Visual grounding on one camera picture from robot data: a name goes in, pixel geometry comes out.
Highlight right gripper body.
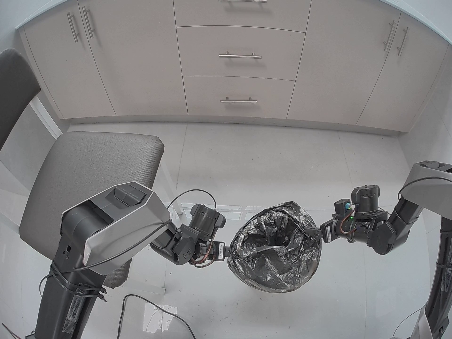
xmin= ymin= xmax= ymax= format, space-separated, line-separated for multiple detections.
xmin=319 ymin=218 xmax=356 ymax=246

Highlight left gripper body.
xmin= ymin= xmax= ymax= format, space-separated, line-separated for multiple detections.
xmin=206 ymin=240 xmax=232 ymax=265

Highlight black plastic bag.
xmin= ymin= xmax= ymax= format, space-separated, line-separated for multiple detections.
xmin=226 ymin=200 xmax=323 ymax=294

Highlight grey padded white-legged chair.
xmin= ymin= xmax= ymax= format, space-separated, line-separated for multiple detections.
xmin=0 ymin=48 xmax=185 ymax=295

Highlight beige cabinet with drawers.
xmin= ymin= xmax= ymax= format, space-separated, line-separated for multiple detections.
xmin=18 ymin=0 xmax=451 ymax=135

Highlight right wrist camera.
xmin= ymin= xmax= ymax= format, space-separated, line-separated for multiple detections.
xmin=334 ymin=198 xmax=354 ymax=222

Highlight black cable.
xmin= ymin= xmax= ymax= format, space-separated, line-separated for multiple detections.
xmin=49 ymin=189 xmax=218 ymax=273
xmin=397 ymin=176 xmax=452 ymax=201
xmin=121 ymin=294 xmax=194 ymax=339

